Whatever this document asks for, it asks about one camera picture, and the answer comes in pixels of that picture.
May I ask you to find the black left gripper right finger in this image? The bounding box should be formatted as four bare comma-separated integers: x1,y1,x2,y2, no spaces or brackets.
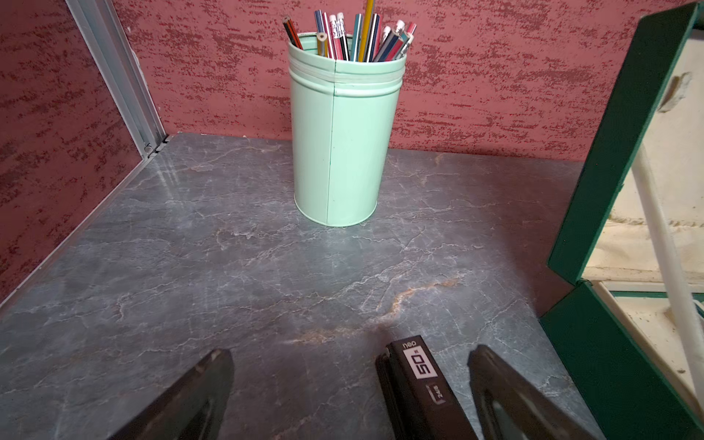
467,345,593,439

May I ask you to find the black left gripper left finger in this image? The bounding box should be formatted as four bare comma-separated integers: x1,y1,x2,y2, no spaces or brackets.
111,348,235,439

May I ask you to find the green jewelry box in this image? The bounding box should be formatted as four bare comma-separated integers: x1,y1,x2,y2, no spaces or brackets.
541,2,703,439

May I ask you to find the white ribbon lid stay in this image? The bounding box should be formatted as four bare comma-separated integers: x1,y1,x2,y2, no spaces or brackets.
632,146,703,406

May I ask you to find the mint green pencil cup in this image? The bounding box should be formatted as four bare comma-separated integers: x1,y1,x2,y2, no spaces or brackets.
288,32,406,227

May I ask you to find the aluminium corner profile left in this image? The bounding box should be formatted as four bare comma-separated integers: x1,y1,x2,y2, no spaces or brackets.
66,0,168,160

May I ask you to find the bundle of coloured pencils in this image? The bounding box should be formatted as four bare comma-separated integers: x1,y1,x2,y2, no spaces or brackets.
282,1,418,63

